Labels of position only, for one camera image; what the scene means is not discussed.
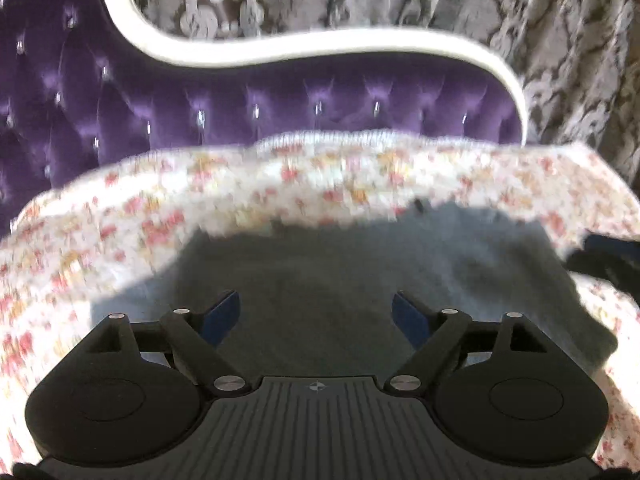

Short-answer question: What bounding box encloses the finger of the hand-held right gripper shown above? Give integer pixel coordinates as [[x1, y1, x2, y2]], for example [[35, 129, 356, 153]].
[[564, 232, 640, 295]]

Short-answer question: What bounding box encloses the grey damask curtain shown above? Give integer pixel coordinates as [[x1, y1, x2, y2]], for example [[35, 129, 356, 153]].
[[117, 0, 640, 188]]

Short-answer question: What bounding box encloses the purple tufted sofa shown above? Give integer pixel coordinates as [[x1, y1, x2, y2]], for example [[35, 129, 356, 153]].
[[0, 0, 530, 237]]

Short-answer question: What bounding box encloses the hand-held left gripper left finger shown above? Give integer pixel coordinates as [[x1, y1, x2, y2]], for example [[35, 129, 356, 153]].
[[85, 290, 247, 394]]

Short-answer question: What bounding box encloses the grey argyle sweater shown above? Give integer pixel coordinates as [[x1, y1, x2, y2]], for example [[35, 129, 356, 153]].
[[90, 204, 620, 382]]

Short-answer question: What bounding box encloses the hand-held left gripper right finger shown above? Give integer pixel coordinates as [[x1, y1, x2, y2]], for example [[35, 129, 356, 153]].
[[384, 290, 552, 394]]

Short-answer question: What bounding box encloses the floral blanket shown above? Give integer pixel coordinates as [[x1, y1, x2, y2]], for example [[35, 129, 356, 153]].
[[0, 129, 640, 467]]

